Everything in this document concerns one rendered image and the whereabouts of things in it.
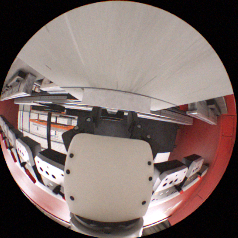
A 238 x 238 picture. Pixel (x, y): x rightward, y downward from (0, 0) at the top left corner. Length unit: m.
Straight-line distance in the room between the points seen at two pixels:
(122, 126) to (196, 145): 0.82
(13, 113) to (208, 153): 3.03
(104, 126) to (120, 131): 0.15
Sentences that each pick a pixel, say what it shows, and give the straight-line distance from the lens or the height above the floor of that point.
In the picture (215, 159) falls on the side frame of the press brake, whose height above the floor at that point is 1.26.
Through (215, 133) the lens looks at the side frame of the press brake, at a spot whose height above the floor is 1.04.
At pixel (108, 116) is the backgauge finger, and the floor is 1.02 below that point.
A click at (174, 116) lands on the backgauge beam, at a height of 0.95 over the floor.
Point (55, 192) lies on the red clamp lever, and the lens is 0.27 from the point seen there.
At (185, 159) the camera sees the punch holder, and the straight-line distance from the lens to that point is 0.44.
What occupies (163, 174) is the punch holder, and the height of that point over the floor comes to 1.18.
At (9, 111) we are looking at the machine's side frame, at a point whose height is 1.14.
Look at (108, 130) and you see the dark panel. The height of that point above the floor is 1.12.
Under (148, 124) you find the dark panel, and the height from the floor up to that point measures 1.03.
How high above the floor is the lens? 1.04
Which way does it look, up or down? 1 degrees down
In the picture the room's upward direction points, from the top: 173 degrees counter-clockwise
